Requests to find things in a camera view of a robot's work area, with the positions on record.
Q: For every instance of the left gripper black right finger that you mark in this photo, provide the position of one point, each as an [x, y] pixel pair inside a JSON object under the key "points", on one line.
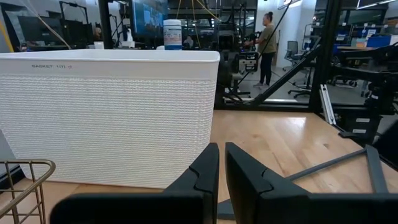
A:
{"points": [[280, 205]]}

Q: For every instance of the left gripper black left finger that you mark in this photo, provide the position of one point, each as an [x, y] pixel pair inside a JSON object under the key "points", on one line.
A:
{"points": [[155, 208]]}

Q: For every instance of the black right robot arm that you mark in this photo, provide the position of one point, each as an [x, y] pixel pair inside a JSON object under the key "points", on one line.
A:
{"points": [[360, 71]]}

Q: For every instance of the white plastic laundry basket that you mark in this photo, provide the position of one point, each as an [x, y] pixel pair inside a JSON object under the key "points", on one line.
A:
{"points": [[109, 124]]}

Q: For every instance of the office chair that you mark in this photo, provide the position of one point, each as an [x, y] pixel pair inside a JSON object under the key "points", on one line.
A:
{"points": [[292, 49]]}

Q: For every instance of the person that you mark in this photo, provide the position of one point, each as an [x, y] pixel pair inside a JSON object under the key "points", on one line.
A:
{"points": [[267, 40]]}

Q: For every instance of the black background robot station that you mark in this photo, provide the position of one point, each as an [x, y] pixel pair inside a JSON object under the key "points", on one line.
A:
{"points": [[230, 40]]}

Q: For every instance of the white cup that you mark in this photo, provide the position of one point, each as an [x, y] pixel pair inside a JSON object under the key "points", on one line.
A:
{"points": [[99, 45]]}

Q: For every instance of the white blue wipes canister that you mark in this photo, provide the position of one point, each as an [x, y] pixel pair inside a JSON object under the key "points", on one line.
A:
{"points": [[172, 34]]}

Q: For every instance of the computer monitor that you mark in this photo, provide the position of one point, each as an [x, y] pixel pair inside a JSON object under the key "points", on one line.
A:
{"points": [[149, 18]]}

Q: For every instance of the black monitor stand pole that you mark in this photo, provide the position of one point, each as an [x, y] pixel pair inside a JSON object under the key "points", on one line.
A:
{"points": [[105, 25]]}

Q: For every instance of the blue storage bin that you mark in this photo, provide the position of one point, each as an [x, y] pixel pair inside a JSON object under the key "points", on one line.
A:
{"points": [[379, 41]]}

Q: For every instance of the silver aluminium bracket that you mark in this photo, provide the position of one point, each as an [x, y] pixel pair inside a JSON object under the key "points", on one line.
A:
{"points": [[328, 105]]}

